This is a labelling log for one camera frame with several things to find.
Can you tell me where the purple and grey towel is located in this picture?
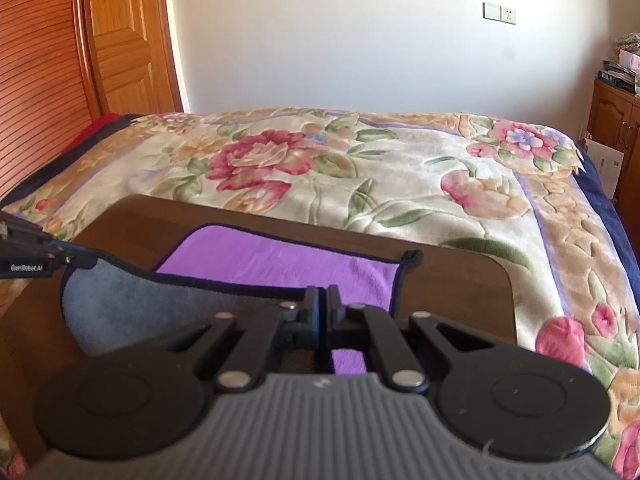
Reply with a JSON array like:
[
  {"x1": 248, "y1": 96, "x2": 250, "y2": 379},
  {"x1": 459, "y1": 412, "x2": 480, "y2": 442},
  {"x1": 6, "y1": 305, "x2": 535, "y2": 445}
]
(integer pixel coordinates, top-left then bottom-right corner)
[{"x1": 60, "y1": 225, "x2": 424, "y2": 377}]

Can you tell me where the wooden panel door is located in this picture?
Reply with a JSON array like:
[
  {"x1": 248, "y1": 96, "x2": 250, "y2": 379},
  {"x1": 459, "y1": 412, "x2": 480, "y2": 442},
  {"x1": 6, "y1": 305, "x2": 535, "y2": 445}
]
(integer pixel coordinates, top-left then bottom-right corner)
[{"x1": 82, "y1": 0, "x2": 184, "y2": 115}]

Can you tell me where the patterned cloth bundle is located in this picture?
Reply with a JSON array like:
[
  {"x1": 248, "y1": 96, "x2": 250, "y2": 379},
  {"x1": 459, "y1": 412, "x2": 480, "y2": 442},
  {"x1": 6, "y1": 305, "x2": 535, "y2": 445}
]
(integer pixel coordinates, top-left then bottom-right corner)
[{"x1": 612, "y1": 30, "x2": 640, "y2": 53}]

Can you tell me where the red cloth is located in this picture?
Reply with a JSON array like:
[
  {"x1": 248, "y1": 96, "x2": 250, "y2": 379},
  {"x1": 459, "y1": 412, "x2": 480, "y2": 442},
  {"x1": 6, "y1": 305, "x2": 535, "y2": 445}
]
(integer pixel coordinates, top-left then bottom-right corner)
[{"x1": 59, "y1": 113, "x2": 122, "y2": 157}]

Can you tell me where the wooden side cabinet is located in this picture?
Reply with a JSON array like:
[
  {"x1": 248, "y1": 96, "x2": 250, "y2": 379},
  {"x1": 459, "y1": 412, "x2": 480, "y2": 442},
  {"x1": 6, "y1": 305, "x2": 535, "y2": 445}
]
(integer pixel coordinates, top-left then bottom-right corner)
[{"x1": 584, "y1": 79, "x2": 640, "y2": 205}]

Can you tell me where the stack of books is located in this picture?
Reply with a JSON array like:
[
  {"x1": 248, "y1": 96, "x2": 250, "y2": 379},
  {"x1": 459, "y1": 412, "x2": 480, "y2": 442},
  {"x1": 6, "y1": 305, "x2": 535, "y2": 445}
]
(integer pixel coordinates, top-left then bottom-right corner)
[{"x1": 595, "y1": 60, "x2": 638, "y2": 95}]

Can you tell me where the louvred wooden wardrobe door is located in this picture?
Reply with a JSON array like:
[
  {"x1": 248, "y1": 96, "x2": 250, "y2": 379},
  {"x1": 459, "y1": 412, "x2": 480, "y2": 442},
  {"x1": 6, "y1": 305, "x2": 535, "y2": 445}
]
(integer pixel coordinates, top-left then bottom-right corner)
[{"x1": 0, "y1": 0, "x2": 103, "y2": 198}]

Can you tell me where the floral fleece blanket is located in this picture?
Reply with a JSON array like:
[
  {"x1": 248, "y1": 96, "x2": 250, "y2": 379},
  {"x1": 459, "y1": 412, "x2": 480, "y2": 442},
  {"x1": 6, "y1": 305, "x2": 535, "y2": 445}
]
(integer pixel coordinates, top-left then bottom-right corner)
[{"x1": 0, "y1": 109, "x2": 640, "y2": 480}]

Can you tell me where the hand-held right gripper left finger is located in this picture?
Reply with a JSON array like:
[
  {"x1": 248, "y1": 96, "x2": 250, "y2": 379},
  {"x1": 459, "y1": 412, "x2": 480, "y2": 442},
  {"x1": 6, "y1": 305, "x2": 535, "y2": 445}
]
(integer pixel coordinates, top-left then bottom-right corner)
[{"x1": 150, "y1": 286, "x2": 321, "y2": 394}]

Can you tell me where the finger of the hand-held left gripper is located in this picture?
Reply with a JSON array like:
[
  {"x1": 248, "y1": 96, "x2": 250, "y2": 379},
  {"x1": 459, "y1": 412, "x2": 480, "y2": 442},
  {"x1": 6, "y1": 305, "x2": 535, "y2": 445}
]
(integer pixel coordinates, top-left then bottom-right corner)
[{"x1": 49, "y1": 239, "x2": 99, "y2": 274}]

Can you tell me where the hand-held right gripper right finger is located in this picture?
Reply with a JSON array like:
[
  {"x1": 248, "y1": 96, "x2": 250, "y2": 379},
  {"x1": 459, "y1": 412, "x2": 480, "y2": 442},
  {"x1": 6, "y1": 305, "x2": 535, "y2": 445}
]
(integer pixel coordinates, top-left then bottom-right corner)
[{"x1": 327, "y1": 285, "x2": 494, "y2": 394}]

